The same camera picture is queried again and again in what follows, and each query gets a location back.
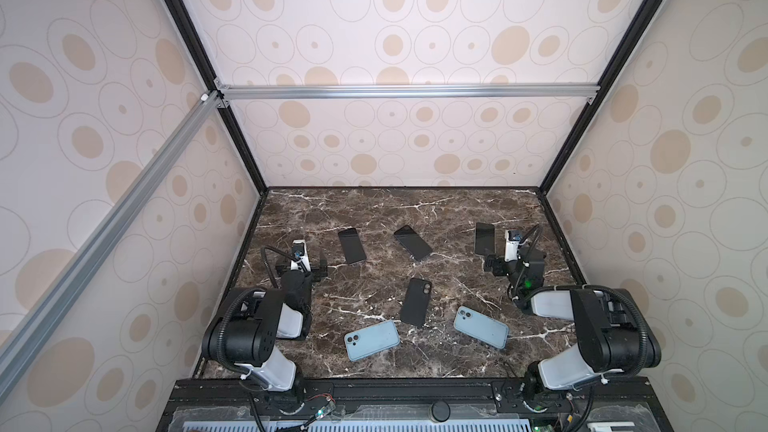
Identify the light blue case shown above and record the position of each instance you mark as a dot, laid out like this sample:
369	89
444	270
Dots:
481	327
371	340

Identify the silver aluminium rail rear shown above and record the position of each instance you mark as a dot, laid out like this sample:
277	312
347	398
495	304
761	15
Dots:
425	91

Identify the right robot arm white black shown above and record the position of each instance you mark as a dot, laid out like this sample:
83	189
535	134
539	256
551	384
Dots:
613	338

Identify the black phone blue edge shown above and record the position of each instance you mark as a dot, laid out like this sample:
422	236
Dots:
416	246

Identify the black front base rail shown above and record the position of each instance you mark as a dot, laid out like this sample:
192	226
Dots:
351	395

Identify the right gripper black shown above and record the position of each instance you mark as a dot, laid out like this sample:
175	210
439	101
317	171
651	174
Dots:
504	264

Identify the black phone left rear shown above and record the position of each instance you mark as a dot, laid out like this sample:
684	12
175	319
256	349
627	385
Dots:
352	246

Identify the black frame post left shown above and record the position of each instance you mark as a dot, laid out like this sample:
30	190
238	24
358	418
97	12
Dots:
194	46

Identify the black phone case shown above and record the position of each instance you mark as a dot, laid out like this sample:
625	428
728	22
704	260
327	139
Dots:
416	302

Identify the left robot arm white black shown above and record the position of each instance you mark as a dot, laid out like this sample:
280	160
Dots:
242	336

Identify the black phone right rear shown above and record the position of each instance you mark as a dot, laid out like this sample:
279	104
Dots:
484	242

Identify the silver aluminium rail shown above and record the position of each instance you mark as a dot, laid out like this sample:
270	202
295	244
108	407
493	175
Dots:
425	91
34	331

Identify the black frame post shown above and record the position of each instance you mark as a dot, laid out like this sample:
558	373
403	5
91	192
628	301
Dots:
194	46
641	20

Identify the black frame post right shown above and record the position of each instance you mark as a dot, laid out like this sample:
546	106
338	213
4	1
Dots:
641	20

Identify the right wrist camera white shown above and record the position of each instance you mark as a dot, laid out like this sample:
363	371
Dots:
512	243

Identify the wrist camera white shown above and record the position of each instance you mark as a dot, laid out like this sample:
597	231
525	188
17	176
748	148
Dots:
299	257
512	243

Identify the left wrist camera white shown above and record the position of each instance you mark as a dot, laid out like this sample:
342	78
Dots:
299	257

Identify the silver aluminium rail left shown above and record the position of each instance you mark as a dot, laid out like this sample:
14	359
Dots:
34	331

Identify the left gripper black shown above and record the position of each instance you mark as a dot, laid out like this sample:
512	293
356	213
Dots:
306	272

